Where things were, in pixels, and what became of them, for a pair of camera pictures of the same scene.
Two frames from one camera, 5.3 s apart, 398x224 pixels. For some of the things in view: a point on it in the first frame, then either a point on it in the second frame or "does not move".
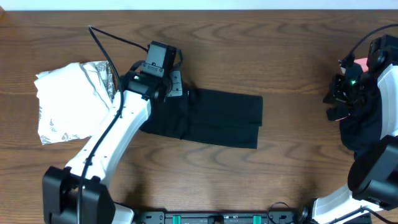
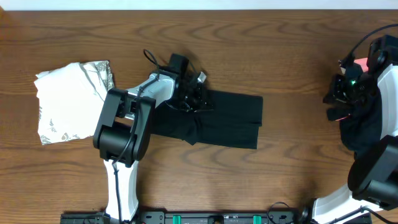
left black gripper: [177, 88] → [202, 96]
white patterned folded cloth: [73, 100] does not move
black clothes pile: [363, 127] does not move
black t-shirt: [208, 116] does not move
